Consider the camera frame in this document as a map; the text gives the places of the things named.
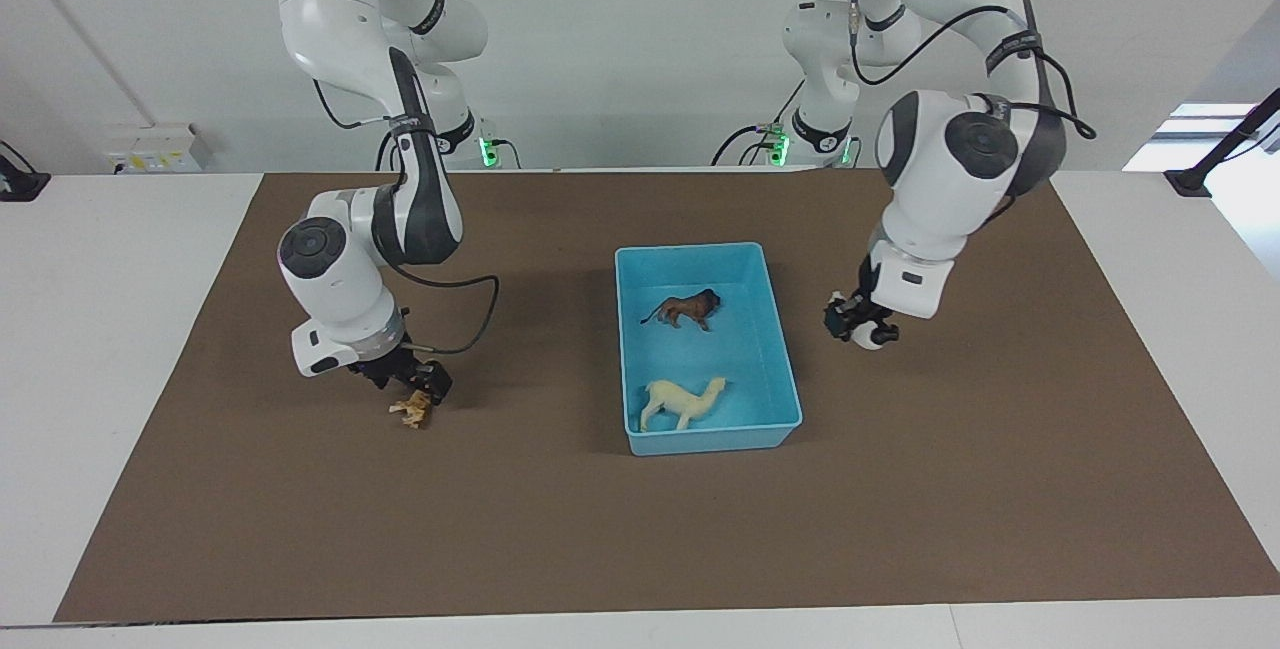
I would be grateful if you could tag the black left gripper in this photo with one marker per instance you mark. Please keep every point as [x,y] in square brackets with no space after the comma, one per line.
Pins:
[866,294]

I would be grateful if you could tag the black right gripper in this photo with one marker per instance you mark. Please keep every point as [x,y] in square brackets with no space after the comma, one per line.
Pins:
[395,364]

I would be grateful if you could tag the black white panda toy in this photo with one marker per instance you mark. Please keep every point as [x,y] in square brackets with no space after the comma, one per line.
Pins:
[870,340]

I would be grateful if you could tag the orange striped tiger toy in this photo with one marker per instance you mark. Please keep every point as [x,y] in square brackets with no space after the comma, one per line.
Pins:
[412,411]

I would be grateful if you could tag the brown lion toy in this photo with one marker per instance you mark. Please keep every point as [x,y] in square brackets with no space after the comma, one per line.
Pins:
[685,309]

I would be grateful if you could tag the cream llama toy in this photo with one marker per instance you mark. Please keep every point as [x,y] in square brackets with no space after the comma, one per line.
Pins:
[685,401]

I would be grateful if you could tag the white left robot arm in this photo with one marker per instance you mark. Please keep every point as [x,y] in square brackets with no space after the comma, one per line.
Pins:
[950,159]

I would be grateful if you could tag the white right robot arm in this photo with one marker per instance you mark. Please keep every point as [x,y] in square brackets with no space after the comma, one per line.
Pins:
[340,19]

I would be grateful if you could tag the light blue storage box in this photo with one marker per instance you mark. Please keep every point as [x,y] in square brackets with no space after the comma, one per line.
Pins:
[760,369]

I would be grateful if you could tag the brown table mat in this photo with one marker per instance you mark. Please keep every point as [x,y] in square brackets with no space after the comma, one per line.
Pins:
[500,529]

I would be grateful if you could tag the black stand with clamp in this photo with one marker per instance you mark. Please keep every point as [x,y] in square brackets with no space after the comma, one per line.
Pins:
[1215,154]

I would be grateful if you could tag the black table clamp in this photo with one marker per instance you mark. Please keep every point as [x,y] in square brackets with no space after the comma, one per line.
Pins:
[18,184]

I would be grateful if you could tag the white wall outlet box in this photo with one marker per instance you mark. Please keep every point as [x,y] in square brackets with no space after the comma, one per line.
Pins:
[160,149]

